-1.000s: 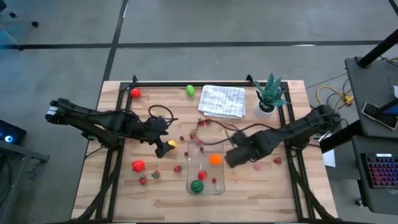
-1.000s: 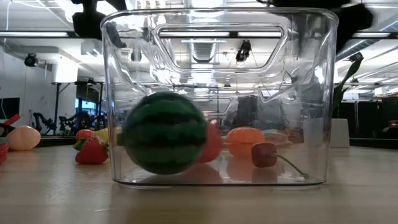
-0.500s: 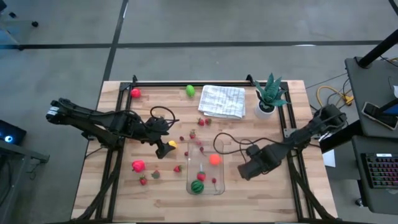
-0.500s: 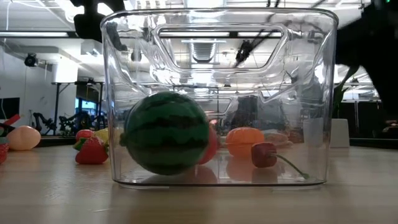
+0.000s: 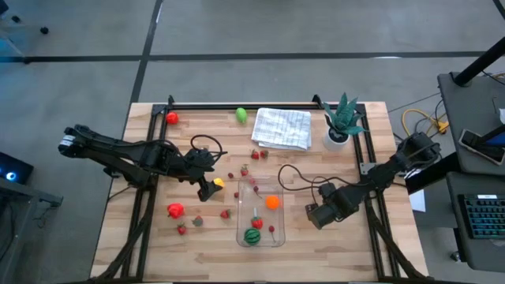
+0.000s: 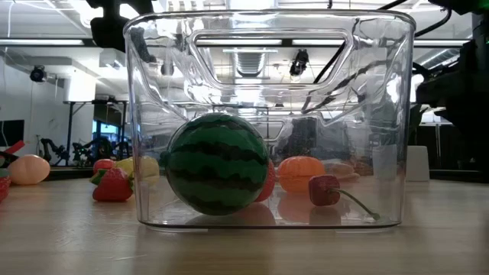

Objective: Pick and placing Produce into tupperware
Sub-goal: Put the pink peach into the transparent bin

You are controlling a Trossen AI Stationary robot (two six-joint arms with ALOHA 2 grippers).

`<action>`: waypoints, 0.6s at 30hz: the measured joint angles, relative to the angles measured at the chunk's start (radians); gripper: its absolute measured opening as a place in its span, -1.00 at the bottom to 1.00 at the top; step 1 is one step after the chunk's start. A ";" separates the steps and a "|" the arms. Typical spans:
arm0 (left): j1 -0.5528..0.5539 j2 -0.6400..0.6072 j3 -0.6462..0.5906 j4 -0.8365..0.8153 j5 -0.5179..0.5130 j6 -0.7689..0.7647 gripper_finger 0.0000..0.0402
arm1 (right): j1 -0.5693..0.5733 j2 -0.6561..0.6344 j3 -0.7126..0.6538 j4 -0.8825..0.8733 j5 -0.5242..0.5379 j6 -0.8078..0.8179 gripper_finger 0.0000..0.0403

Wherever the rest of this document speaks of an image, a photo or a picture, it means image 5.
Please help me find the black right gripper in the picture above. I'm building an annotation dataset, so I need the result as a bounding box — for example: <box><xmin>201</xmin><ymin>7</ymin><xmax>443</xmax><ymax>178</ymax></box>
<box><xmin>310</xmin><ymin>188</ymin><xmax>359</xmax><ymax>231</ymax></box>

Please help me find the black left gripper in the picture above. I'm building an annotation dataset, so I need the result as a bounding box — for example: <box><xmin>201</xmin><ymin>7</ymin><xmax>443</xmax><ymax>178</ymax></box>
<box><xmin>183</xmin><ymin>148</ymin><xmax>225</xmax><ymax>203</ymax></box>

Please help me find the clear plastic tupperware container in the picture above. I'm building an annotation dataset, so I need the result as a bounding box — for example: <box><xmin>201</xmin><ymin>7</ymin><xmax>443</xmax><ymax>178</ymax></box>
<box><xmin>235</xmin><ymin>175</ymin><xmax>286</xmax><ymax>249</ymax></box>

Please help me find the red toy bell pepper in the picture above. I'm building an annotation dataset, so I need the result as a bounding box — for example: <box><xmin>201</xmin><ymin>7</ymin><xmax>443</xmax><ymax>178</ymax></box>
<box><xmin>166</xmin><ymin>202</ymin><xmax>185</xmax><ymax>220</ymax></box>

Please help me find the green striped toy watermelon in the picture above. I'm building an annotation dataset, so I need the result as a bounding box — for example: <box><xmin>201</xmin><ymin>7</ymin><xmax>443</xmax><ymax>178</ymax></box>
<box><xmin>243</xmin><ymin>227</ymin><xmax>262</xmax><ymax>246</ymax></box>

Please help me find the white paper sheet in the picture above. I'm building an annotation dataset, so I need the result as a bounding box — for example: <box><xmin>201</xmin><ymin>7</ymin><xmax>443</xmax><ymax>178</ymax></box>
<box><xmin>408</xmin><ymin>188</ymin><xmax>427</xmax><ymax>213</ymax></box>

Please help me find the green snake plant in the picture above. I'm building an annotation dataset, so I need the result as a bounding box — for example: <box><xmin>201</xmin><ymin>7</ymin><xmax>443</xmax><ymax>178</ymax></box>
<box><xmin>322</xmin><ymin>92</ymin><xmax>370</xmax><ymax>137</ymax></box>

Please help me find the white checked folded towel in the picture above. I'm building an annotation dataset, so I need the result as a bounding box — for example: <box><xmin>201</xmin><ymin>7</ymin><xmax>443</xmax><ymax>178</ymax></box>
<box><xmin>251</xmin><ymin>107</ymin><xmax>312</xmax><ymax>151</ymax></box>

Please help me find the backlit black keyboard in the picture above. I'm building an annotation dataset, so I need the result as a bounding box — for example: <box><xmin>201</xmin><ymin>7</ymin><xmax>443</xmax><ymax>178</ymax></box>
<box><xmin>457</xmin><ymin>192</ymin><xmax>505</xmax><ymax>241</ymax></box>

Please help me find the dark gray desk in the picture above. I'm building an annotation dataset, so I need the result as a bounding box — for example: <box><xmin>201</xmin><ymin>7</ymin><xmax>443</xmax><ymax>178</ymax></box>
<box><xmin>445</xmin><ymin>171</ymin><xmax>505</xmax><ymax>274</ymax></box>
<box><xmin>436</xmin><ymin>71</ymin><xmax>505</xmax><ymax>177</ymax></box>

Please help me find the black smartphone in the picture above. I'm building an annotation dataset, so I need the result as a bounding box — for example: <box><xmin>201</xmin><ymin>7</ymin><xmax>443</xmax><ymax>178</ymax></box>
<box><xmin>458</xmin><ymin>128</ymin><xmax>505</xmax><ymax>166</ymax></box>

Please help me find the black device with blue light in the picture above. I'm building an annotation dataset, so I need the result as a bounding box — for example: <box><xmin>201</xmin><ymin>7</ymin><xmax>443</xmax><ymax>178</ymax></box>
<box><xmin>0</xmin><ymin>151</ymin><xmax>35</xmax><ymax>185</ymax></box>

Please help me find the dark side desk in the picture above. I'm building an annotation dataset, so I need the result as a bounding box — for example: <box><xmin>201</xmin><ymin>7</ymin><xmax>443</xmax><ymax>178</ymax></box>
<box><xmin>0</xmin><ymin>179</ymin><xmax>64</xmax><ymax>284</ymax></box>

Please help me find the black metal pole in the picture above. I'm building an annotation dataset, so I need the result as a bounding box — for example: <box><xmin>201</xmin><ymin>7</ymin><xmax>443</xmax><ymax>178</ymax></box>
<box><xmin>452</xmin><ymin>35</ymin><xmax>505</xmax><ymax>87</ymax></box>

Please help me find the gray chair base with casters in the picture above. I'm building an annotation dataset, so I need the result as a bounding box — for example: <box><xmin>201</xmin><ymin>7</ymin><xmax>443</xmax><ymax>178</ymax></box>
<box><xmin>0</xmin><ymin>0</ymin><xmax>51</xmax><ymax>65</ymax></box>

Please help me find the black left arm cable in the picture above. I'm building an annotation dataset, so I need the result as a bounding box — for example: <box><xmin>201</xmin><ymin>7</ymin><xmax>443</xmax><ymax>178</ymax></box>
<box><xmin>189</xmin><ymin>133</ymin><xmax>229</xmax><ymax>159</ymax></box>

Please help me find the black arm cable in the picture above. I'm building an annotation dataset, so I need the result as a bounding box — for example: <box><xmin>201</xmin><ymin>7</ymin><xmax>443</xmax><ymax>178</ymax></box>
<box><xmin>189</xmin><ymin>133</ymin><xmax>229</xmax><ymax>159</ymax></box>
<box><xmin>277</xmin><ymin>163</ymin><xmax>374</xmax><ymax>207</ymax></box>

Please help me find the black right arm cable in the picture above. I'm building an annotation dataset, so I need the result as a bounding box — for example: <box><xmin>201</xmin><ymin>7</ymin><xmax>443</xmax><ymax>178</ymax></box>
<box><xmin>277</xmin><ymin>163</ymin><xmax>374</xmax><ymax>207</ymax></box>

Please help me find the black aluminium table frame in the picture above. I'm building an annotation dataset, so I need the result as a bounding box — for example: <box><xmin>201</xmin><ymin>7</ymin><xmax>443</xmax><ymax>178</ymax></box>
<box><xmin>84</xmin><ymin>94</ymin><xmax>435</xmax><ymax>284</ymax></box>

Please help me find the yellow power cable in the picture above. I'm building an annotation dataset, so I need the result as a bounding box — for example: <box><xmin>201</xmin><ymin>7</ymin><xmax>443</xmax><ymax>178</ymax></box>
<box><xmin>401</xmin><ymin>108</ymin><xmax>450</xmax><ymax>137</ymax></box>

